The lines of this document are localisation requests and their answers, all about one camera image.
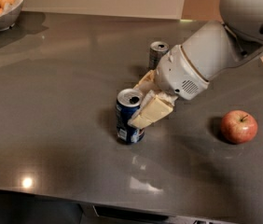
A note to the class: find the orange fruit middle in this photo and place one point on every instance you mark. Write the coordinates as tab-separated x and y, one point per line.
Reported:
6	2

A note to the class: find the blue pepsi can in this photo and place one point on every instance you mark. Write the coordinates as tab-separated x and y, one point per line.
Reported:
128	102

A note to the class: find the silver redbull can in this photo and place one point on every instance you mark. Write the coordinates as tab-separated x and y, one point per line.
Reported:
156	51

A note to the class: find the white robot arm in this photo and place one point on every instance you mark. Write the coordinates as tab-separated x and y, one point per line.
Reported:
231	42

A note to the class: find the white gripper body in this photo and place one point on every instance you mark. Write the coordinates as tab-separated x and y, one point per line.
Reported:
178	73

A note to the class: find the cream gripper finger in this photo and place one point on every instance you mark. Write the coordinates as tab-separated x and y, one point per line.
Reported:
155	106
147	83

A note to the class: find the red apple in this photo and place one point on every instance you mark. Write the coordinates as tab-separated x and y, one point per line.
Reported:
238	127

